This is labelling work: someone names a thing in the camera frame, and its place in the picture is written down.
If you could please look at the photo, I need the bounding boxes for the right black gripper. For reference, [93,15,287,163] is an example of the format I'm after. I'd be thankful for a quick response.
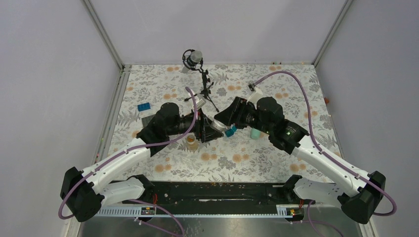
[213,96,272,135]

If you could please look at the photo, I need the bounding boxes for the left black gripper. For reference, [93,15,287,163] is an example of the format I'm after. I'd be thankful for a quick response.
[168,108,224,142]

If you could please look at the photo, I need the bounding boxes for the teal pill organizer box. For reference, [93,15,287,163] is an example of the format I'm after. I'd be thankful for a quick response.
[225,125,237,137]

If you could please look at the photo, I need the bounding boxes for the white pill bottle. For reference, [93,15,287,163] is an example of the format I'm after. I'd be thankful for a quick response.
[211,119,228,132]

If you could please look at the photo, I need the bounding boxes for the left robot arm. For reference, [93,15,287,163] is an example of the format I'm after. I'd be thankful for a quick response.
[60,102,226,222]

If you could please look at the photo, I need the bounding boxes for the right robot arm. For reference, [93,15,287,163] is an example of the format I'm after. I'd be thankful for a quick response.
[214,97,386,224]

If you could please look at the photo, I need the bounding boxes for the amber glass pill bottle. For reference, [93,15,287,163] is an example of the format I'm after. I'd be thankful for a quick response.
[185,134,199,152]

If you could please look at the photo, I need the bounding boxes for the mint green tube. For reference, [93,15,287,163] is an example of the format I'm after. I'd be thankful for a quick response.
[250,128,261,140]

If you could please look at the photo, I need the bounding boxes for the floral table mat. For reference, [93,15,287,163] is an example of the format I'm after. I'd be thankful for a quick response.
[109,64,340,183]

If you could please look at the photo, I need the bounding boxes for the grey lego baseplate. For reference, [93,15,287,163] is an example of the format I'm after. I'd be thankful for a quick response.
[141,115,155,130]

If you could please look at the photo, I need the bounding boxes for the microphone on tripod stand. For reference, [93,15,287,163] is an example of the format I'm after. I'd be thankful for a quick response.
[182,49,220,113]

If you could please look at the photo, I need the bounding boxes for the blue lego brick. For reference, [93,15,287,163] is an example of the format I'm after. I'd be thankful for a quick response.
[137,102,151,112]

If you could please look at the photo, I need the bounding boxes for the black base frame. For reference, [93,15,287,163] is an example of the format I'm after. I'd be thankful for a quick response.
[138,175,310,216]

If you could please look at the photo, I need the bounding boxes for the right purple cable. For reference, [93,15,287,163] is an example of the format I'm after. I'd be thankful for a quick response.
[248,71,398,217]

